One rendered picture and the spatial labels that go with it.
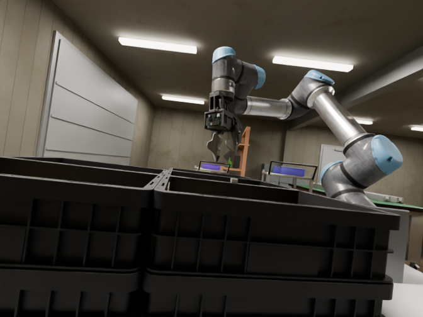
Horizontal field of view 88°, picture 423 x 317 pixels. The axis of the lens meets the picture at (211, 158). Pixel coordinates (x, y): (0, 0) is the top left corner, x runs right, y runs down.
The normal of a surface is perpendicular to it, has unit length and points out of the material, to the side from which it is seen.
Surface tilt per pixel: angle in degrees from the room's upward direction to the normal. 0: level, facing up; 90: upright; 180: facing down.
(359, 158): 91
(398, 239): 90
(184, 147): 90
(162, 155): 90
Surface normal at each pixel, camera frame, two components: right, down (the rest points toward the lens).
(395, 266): 0.09, -0.02
